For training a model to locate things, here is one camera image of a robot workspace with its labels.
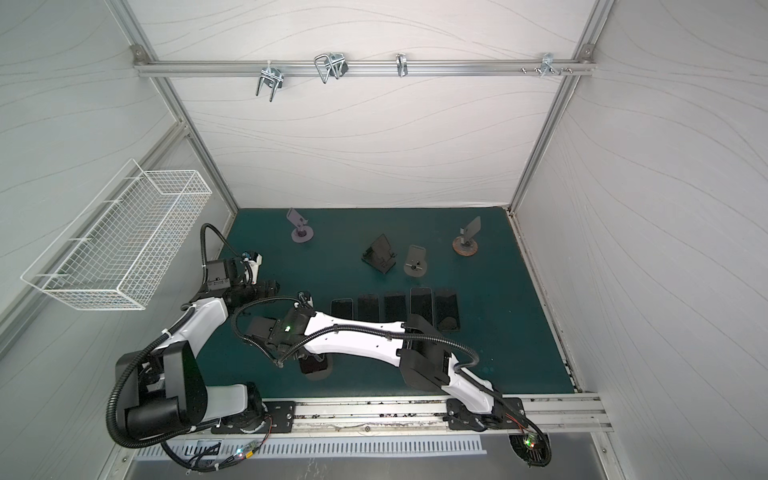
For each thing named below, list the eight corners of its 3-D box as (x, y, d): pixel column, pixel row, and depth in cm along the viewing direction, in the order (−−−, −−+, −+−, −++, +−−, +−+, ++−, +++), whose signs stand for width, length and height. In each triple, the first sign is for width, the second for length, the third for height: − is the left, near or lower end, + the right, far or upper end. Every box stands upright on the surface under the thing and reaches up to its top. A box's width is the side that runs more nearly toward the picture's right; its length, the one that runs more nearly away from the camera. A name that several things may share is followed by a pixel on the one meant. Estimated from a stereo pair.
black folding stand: (363, 260, 108) (361, 240, 99) (375, 249, 112) (374, 229, 103) (385, 275, 104) (384, 256, 95) (396, 263, 108) (397, 243, 99)
